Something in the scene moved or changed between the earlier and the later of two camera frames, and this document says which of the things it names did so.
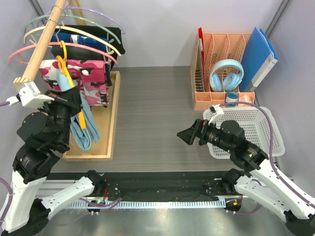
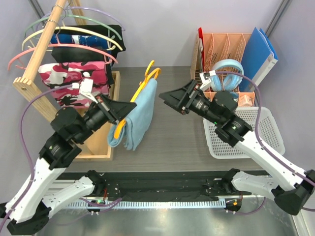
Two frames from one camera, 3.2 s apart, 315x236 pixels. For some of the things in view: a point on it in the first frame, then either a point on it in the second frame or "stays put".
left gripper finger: [73, 95] → [120, 110]
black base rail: [164, 186] stays put
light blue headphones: [232, 80] stays put
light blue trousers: [81, 137] → [136, 125]
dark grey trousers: [71, 53] stays put
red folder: [201, 43] stays put
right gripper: [199, 129] → [181, 99]
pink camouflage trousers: [90, 76] stays put
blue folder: [259, 56] stays put
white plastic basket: [260, 127] stays put
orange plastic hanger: [63, 64] → [149, 77]
